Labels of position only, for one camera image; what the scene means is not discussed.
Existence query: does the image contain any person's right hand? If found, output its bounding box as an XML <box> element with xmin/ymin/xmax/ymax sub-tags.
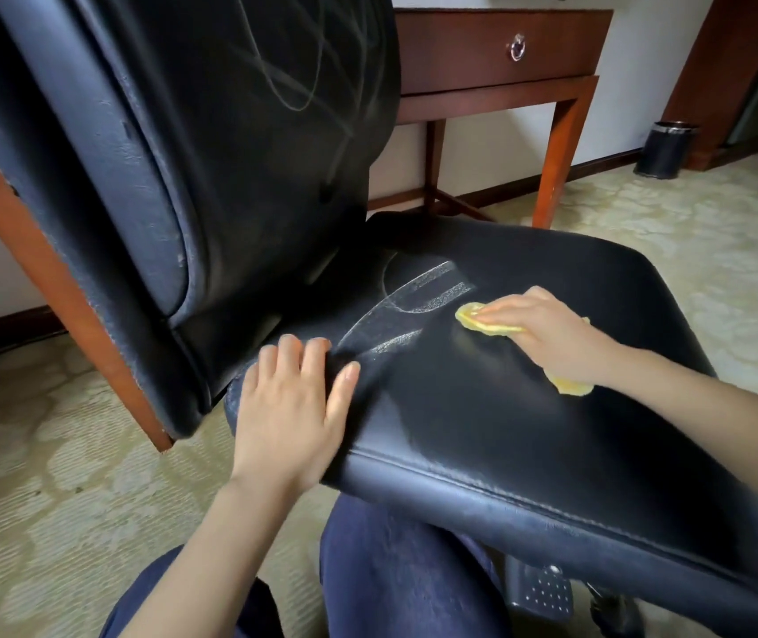
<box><xmin>471</xmin><ymin>285</ymin><xmax>621</xmax><ymax>391</ymax></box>

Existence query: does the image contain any person's left hand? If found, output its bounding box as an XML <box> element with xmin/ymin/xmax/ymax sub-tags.
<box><xmin>229</xmin><ymin>333</ymin><xmax>361</xmax><ymax>504</ymax></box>

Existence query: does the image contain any yellow cleaning cloth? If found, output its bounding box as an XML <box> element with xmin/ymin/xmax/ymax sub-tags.
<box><xmin>453</xmin><ymin>301</ymin><xmax>596</xmax><ymax>398</ymax></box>

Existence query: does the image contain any black leather chair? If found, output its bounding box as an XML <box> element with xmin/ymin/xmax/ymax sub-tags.
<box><xmin>0</xmin><ymin>0</ymin><xmax>758</xmax><ymax>638</ymax></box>

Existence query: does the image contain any person's left forearm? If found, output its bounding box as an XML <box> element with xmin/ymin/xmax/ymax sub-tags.
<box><xmin>119</xmin><ymin>478</ymin><xmax>300</xmax><ymax>638</ymax></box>

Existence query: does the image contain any person's right forearm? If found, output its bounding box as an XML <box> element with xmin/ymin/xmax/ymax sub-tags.
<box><xmin>602</xmin><ymin>345</ymin><xmax>758</xmax><ymax>533</ymax></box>

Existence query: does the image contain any navy dress with white trim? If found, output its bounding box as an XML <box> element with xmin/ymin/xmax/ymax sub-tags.
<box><xmin>99</xmin><ymin>494</ymin><xmax>513</xmax><ymax>638</ymax></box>

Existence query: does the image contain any black waste bin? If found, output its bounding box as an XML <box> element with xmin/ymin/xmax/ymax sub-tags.
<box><xmin>633</xmin><ymin>120</ymin><xmax>699</xmax><ymax>181</ymax></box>

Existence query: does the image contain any red-brown wooden table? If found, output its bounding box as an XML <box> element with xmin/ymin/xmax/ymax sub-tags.
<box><xmin>0</xmin><ymin>7</ymin><xmax>615</xmax><ymax>454</ymax></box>

